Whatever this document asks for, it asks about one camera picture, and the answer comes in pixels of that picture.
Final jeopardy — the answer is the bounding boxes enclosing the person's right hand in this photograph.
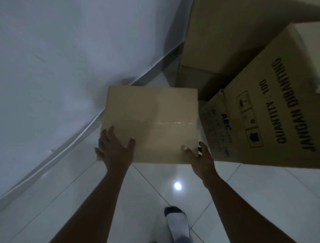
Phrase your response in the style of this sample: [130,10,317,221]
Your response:
[180,141,218,188]

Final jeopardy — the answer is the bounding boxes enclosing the person's left hand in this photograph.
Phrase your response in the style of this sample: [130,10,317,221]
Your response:
[94,126,136,174]

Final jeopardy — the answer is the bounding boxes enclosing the small plain cardboard box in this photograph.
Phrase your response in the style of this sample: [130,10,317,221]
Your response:
[99,86,200,165]

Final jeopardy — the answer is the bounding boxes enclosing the person's right forearm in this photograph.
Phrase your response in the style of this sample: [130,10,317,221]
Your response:
[202,173,297,243]

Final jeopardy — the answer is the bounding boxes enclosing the person's left forearm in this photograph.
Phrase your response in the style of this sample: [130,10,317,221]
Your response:
[49,167,131,243]

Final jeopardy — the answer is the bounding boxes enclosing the grey baseboard strip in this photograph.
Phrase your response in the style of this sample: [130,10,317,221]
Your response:
[0,41,186,207]

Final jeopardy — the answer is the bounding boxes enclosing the white sock with dark toe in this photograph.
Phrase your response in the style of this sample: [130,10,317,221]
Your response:
[164,206,191,243]

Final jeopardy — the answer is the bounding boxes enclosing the large printed cardboard box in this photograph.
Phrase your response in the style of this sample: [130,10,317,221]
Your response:
[199,22,320,170]

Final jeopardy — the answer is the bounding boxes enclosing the large plain cardboard box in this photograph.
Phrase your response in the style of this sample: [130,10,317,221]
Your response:
[174,0,320,102]

